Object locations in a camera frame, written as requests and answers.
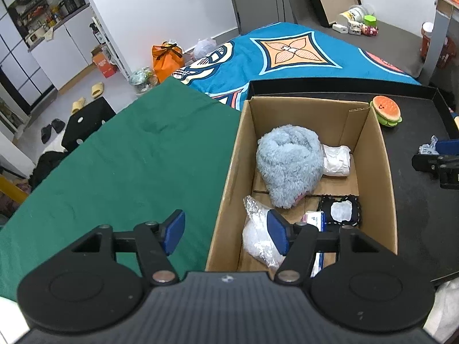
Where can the white side table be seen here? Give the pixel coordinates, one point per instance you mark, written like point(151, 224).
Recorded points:
point(446, 10)

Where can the grey fluffy plush toy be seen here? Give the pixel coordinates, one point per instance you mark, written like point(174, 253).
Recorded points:
point(290, 160)

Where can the small blue-grey fabric toy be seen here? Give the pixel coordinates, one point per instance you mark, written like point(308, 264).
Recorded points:
point(430, 148)

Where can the hamburger plush toy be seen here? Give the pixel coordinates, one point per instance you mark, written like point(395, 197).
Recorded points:
point(387, 110)

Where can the clear plastic bag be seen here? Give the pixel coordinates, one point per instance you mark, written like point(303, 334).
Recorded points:
point(256, 239)

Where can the yellow slipper far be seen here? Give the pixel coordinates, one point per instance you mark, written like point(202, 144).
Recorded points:
point(97, 90)

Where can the blue patterned blanket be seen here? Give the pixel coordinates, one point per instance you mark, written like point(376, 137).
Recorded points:
point(280, 51)

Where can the yellow slipper near stool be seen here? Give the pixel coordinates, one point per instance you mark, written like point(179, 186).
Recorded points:
point(78, 105)

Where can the orange cardboard carton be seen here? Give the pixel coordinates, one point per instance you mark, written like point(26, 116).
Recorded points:
point(102, 61)

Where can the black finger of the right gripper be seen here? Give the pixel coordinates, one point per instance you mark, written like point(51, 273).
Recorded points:
point(443, 166)

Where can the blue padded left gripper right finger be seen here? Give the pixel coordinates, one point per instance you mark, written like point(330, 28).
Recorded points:
point(296, 242)

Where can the white plastic bag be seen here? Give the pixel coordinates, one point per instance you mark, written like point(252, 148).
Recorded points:
point(203, 48)

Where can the green lidded jar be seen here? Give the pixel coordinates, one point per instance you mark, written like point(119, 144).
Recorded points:
point(370, 20)

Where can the white kitchen cabinet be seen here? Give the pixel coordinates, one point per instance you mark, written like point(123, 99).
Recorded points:
point(32, 70)

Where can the black white pouch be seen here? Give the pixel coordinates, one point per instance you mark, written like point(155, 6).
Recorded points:
point(340, 210)

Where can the black dice stool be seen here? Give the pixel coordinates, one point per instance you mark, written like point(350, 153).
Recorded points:
point(85, 122)

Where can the orange gift bag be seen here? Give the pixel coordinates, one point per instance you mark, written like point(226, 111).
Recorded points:
point(167, 58)

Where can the red white cup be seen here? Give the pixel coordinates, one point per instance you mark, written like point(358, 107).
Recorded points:
point(426, 32)

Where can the white plastic bottle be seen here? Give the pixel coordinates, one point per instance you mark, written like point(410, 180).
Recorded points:
point(355, 13)

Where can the green cloth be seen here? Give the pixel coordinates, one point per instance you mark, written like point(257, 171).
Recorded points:
point(170, 149)

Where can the black slippers pair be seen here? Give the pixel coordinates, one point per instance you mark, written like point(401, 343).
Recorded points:
point(56, 125)

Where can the white cloth packet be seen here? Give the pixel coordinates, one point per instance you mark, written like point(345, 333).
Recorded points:
point(337, 161)

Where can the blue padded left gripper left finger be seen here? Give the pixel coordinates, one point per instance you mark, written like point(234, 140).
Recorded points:
point(155, 242)

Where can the black shallow tray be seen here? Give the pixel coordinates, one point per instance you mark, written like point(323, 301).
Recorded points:
point(427, 214)

